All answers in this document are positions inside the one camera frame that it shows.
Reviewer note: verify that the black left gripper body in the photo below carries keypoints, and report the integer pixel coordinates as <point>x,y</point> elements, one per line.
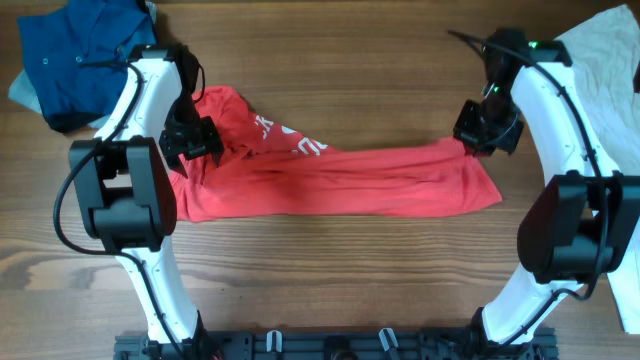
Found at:
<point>192,138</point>

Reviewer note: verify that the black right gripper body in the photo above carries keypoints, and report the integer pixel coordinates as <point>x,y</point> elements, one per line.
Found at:
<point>489,125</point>

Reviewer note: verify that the red t-shirt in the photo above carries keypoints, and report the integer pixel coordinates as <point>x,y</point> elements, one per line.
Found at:
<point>269,169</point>

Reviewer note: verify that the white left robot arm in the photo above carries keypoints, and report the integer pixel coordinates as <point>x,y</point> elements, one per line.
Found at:
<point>121,180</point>

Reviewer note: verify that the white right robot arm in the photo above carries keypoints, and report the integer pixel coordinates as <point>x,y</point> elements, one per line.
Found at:
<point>584,220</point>

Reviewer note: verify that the black folded garment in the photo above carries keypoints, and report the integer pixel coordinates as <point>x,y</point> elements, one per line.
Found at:
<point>69,122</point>

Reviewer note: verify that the white t-shirt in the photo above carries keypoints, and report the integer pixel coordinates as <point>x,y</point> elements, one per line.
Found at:
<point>605,52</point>

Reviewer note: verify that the blue folded shirt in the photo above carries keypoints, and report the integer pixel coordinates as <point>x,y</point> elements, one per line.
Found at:
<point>59,49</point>

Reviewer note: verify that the grey folded garment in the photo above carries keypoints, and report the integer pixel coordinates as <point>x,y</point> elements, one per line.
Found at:
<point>22,92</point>

